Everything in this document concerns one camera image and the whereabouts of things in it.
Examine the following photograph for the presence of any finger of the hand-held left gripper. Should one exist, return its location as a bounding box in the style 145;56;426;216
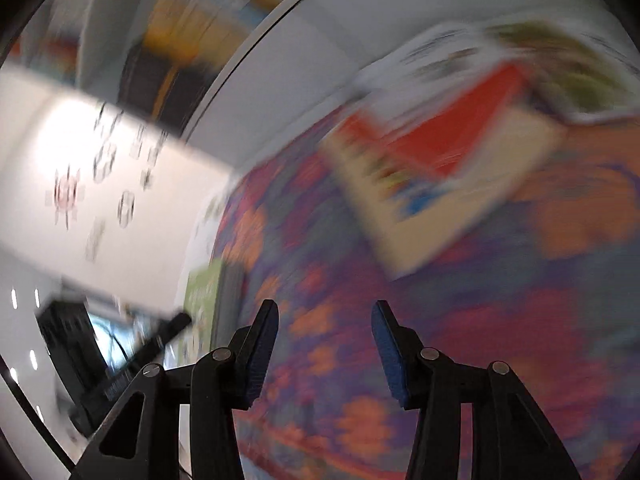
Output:
127;311;193;367

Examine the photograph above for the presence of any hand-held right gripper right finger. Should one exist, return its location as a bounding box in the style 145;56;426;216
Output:
371;300;583;480

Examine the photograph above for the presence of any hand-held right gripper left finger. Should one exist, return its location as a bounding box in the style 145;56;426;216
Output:
75;299;280;480

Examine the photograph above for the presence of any red book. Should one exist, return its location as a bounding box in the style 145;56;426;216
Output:
345;57;533;183

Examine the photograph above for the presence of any floral blanket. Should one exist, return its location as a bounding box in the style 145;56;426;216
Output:
205;105;640;480

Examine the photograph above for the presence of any beige illustrated book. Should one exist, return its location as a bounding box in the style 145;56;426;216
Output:
320;105;571;281

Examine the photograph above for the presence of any row of black shelved volumes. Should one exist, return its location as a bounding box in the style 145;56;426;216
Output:
120;35;177;126

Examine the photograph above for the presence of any white bookshelf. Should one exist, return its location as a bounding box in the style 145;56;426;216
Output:
75;0;391;171

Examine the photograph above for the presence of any row of colourful shelved paperbacks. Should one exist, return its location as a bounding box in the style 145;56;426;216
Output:
145;0;311;61

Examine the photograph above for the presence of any white book with animal illustration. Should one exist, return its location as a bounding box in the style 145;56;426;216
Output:
487;19;640;126

